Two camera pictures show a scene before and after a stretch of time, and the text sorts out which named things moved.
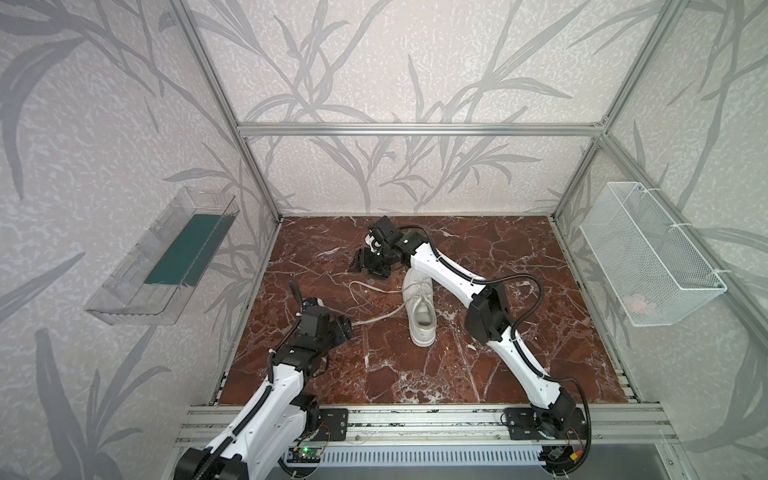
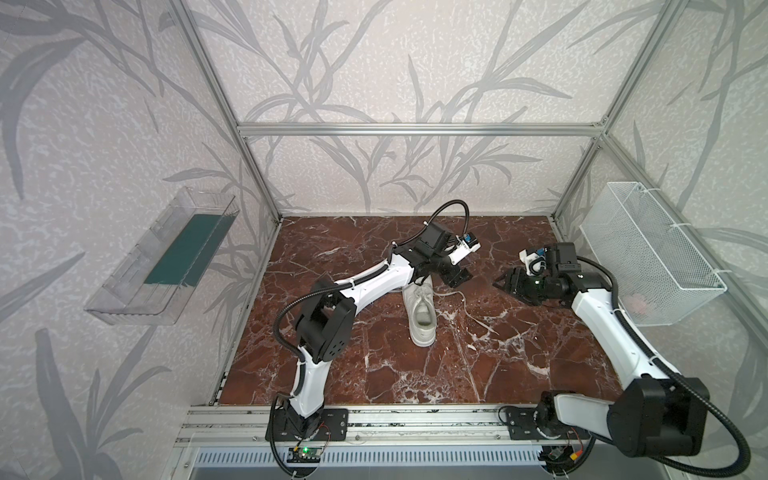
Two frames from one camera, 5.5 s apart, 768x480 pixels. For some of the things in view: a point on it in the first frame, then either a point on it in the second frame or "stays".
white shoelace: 391,313 -> 425,291
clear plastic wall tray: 161,277 stays
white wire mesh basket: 655,273 stays
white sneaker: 421,306 stays
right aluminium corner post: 667,19 stays
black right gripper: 369,258 -> 519,284
